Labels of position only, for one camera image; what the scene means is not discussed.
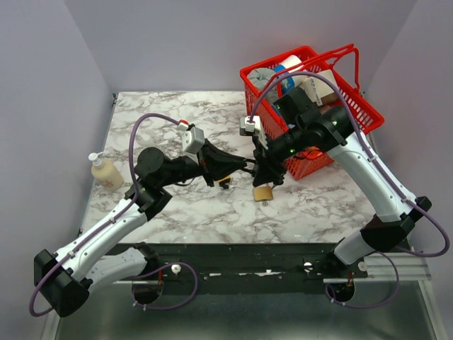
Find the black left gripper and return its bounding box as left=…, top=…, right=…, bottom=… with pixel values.
left=163, top=142, right=250, bottom=191

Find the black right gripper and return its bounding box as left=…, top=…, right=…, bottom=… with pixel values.
left=249, top=123, right=306, bottom=187

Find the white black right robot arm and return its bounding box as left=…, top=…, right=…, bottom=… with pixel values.
left=253, top=88, right=432, bottom=278

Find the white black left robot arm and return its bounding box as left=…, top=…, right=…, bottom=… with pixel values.
left=32, top=140, right=247, bottom=317

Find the brass padlock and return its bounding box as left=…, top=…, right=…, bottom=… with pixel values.
left=253, top=185, right=274, bottom=202

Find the yellow black padlock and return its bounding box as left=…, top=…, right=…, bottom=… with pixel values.
left=218, top=176, right=231, bottom=190

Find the grey wrapped roll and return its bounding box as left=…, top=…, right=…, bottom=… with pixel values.
left=247, top=67, right=278, bottom=104

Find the blue white paper cup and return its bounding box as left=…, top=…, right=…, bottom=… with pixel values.
left=273, top=55, right=307, bottom=95

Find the cream brown foam block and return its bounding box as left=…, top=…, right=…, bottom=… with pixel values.
left=302, top=76, right=338, bottom=106

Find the cream soap pump bottle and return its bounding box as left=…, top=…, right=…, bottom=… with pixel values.
left=88, top=152, right=124, bottom=191

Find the red plastic shopping basket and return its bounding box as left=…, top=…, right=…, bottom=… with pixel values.
left=239, top=43, right=385, bottom=181

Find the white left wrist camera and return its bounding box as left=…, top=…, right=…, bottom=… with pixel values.
left=182, top=125, right=205, bottom=154

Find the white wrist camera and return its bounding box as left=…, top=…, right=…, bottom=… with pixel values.
left=239, top=115, right=268, bottom=149
left=182, top=125, right=205, bottom=154

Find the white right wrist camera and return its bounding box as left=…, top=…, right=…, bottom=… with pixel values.
left=239, top=115, right=268, bottom=149

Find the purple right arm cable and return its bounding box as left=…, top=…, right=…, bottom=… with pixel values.
left=249, top=72, right=451, bottom=256

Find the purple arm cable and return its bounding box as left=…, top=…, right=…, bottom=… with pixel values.
left=249, top=72, right=451, bottom=256
left=28, top=113, right=190, bottom=317

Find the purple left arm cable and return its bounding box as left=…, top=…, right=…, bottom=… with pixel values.
left=28, top=113, right=190, bottom=317

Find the black and aluminium base rail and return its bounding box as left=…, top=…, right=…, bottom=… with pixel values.
left=105, top=240, right=431, bottom=295

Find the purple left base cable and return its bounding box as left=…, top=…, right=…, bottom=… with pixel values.
left=131, top=261, right=197, bottom=311

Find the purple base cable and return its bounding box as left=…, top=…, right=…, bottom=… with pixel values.
left=131, top=261, right=197, bottom=311
left=325, top=251, right=401, bottom=308

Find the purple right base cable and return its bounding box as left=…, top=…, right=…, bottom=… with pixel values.
left=325, top=251, right=401, bottom=308

